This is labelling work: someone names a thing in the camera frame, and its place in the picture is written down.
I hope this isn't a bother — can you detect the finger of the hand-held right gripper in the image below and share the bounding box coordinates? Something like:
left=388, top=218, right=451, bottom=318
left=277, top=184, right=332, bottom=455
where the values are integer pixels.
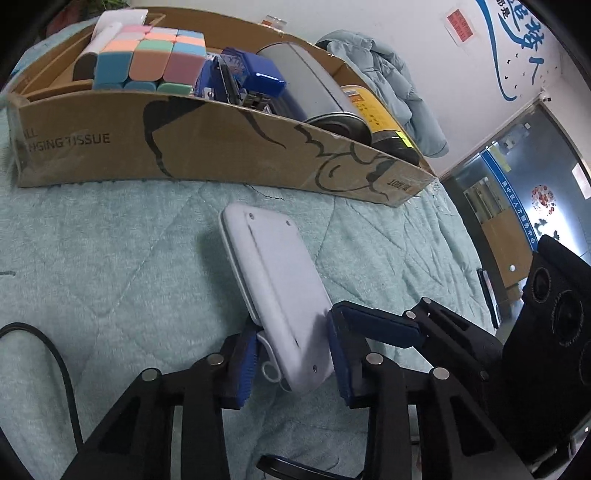
left=331, top=298, right=505, bottom=402

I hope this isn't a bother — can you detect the light blue padded jacket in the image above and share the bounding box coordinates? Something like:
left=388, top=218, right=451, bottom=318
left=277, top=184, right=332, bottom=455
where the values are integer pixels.
left=316, top=30, right=450, bottom=158

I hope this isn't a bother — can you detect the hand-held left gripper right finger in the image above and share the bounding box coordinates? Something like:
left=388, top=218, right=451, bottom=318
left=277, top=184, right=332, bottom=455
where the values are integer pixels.
left=325, top=315, right=535, bottom=480

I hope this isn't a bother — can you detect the blue wall decal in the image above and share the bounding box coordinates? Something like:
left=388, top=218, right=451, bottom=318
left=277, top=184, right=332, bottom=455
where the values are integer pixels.
left=475, top=0, right=552, bottom=102

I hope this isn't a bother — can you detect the red wall sign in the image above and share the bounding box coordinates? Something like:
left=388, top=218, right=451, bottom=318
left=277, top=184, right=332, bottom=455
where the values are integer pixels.
left=445, top=7, right=478, bottom=46

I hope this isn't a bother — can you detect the glass door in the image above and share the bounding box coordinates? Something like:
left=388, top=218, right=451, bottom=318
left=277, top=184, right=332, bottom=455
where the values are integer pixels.
left=441, top=90, right=591, bottom=324

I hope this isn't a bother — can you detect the dark jar with yellow label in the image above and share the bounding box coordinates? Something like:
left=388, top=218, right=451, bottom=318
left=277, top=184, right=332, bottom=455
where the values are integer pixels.
left=339, top=84, right=421, bottom=166

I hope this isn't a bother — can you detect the narrow cardboard insert tray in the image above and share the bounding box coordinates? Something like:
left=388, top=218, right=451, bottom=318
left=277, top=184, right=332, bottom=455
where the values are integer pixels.
left=21, top=14, right=167, bottom=101

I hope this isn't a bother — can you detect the black cable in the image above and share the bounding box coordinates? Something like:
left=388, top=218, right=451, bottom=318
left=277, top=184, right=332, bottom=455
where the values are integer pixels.
left=0, top=322, right=83, bottom=450
left=256, top=455, right=352, bottom=480

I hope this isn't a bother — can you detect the silver cylindrical tin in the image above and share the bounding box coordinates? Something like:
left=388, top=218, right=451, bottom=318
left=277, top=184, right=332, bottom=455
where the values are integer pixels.
left=256, top=41, right=372, bottom=144

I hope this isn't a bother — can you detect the large shallow cardboard box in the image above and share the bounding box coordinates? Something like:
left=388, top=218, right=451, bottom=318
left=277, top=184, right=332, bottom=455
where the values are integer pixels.
left=7, top=7, right=437, bottom=208

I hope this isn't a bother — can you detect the blue stapler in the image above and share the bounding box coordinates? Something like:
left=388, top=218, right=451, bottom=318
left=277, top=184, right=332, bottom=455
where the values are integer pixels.
left=194, top=46, right=288, bottom=112

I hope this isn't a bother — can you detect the pastel puzzle cube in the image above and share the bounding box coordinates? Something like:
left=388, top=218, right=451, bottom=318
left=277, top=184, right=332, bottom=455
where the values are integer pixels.
left=92, top=24, right=207, bottom=97

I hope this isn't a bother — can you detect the light grey device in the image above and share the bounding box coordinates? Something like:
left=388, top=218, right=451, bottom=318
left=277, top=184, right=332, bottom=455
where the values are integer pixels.
left=219, top=202, right=335, bottom=394

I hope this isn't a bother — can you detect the white plastic bottle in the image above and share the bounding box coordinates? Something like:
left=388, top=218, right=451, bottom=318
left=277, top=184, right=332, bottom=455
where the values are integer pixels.
left=88, top=10, right=147, bottom=55

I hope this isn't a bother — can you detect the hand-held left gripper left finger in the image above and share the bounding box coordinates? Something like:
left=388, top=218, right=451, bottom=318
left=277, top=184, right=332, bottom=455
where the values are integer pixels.
left=62, top=330, right=259, bottom=480

